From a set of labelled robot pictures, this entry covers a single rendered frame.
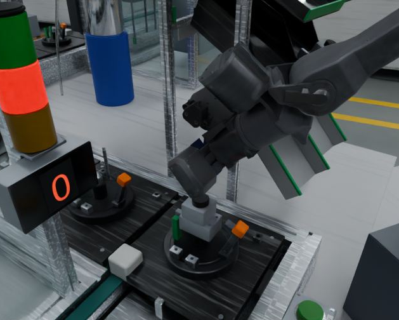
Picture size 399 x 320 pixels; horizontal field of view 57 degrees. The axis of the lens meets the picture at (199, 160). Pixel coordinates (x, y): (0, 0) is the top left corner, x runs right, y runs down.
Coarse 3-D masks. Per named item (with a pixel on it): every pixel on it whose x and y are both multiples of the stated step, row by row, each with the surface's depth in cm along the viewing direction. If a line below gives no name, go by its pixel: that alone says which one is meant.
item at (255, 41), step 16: (208, 0) 70; (224, 0) 77; (256, 0) 77; (208, 16) 72; (224, 16) 69; (256, 16) 79; (272, 16) 76; (208, 32) 73; (224, 32) 71; (256, 32) 80; (272, 32) 78; (288, 32) 76; (224, 48) 72; (256, 48) 78; (272, 48) 79; (288, 48) 77; (272, 64) 76
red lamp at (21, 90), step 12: (36, 60) 40; (0, 72) 37; (12, 72) 37; (24, 72) 38; (36, 72) 39; (0, 84) 38; (12, 84) 38; (24, 84) 38; (36, 84) 40; (0, 96) 39; (12, 96) 39; (24, 96) 39; (36, 96) 40; (12, 108) 39; (24, 108) 40; (36, 108) 40
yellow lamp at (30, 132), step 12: (48, 108) 42; (12, 120) 40; (24, 120) 40; (36, 120) 41; (48, 120) 42; (12, 132) 41; (24, 132) 41; (36, 132) 42; (48, 132) 43; (24, 144) 42; (36, 144) 42; (48, 144) 43
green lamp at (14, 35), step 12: (24, 12) 37; (0, 24) 35; (12, 24) 35; (24, 24) 37; (0, 36) 35; (12, 36) 36; (24, 36) 37; (0, 48) 36; (12, 48) 36; (24, 48) 37; (0, 60) 37; (12, 60) 37; (24, 60) 38
